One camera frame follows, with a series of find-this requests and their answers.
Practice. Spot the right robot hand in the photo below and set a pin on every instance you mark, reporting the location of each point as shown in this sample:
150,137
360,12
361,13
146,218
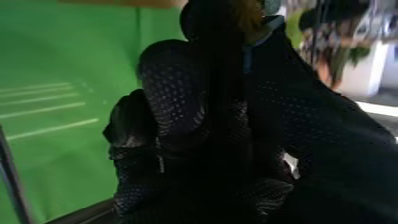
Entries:
196,133

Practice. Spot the person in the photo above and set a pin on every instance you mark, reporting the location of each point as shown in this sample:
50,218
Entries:
251,20

